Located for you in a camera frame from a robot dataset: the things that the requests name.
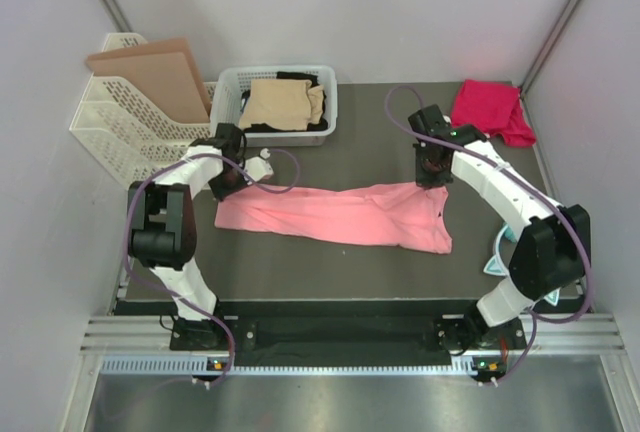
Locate pink t shirt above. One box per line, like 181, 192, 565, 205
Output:
214, 183, 453, 255

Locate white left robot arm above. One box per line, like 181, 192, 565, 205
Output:
124, 123, 251, 350

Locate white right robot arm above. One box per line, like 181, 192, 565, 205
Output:
408, 105, 590, 348

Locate black garment in basket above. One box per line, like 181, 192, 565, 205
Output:
239, 70, 330, 135

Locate beige folded garment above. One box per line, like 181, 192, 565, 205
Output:
237, 79, 326, 133

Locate red t shirt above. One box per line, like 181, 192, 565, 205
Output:
451, 79, 536, 148

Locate brown cardboard folder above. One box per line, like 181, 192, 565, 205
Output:
86, 37, 211, 124

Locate white perforated file organizer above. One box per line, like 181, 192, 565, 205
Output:
69, 33, 213, 187

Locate teal cat ear headphones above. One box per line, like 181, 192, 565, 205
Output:
481, 223, 563, 307

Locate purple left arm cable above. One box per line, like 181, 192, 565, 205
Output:
121, 147, 302, 387

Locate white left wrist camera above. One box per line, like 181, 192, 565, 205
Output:
244, 148, 274, 183

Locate slotted cable duct rail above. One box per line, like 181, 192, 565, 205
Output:
100, 355, 500, 377

